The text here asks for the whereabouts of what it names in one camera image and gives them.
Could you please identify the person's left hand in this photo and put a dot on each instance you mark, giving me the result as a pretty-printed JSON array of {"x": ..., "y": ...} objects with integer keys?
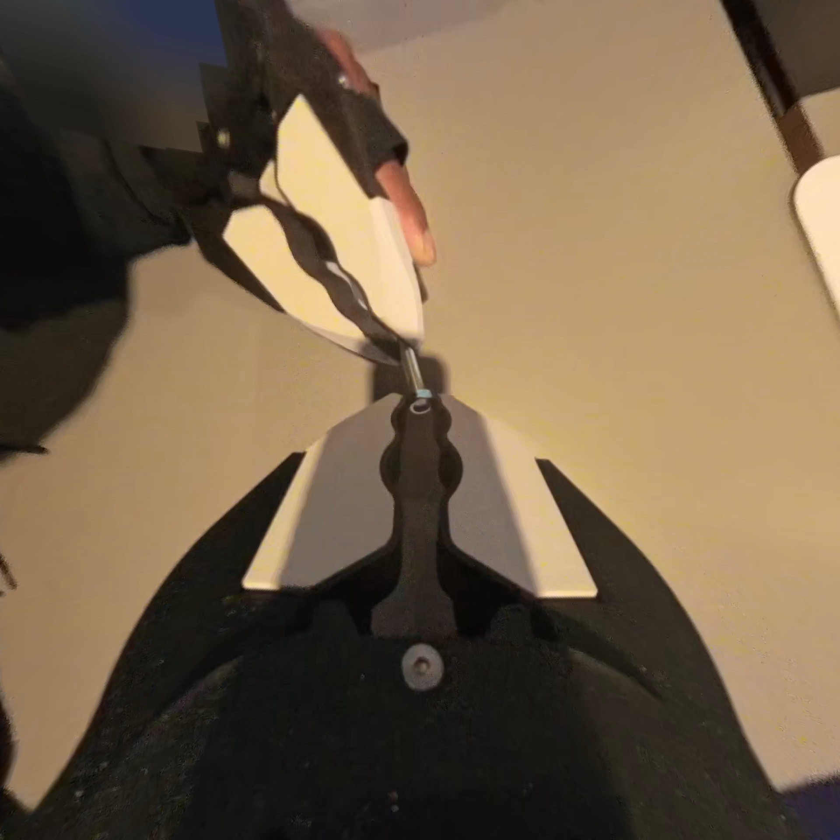
[{"x": 413, "y": 216}]

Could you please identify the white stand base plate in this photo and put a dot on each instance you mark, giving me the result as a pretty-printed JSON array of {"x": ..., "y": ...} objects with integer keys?
[{"x": 823, "y": 223}]

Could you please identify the silver metal bolt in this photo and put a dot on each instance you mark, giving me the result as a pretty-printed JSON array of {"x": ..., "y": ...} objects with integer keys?
[{"x": 412, "y": 371}]

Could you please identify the black desk mat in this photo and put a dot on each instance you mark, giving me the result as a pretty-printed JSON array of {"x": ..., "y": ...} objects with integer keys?
[{"x": 807, "y": 46}]

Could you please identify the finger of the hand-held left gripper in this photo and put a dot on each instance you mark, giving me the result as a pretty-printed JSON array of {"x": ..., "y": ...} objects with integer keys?
[
  {"x": 334, "y": 197},
  {"x": 275, "y": 262}
]

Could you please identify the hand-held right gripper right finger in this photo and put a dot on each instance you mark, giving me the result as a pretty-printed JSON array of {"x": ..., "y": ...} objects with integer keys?
[{"x": 505, "y": 518}]

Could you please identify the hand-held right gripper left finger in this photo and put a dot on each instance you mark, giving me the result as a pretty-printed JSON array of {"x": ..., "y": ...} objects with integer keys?
[{"x": 328, "y": 518}]

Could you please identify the person's left forearm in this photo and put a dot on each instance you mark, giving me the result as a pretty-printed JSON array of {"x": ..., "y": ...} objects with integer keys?
[{"x": 52, "y": 262}]

